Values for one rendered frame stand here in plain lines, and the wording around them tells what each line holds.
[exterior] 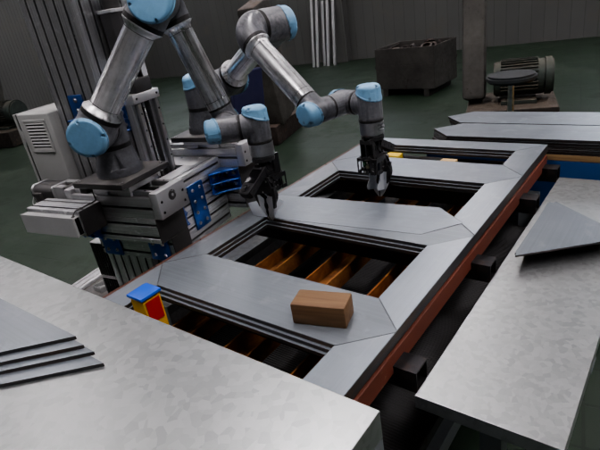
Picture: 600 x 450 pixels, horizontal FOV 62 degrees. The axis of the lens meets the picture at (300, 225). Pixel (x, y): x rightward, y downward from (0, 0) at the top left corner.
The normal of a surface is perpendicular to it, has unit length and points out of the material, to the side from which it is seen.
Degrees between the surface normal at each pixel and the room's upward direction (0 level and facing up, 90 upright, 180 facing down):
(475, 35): 78
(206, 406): 0
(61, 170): 90
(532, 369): 0
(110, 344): 0
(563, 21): 90
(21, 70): 90
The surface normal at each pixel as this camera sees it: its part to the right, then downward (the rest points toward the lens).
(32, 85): 0.89, 0.07
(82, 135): 0.00, 0.51
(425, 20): -0.44, 0.43
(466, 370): -0.15, -0.90
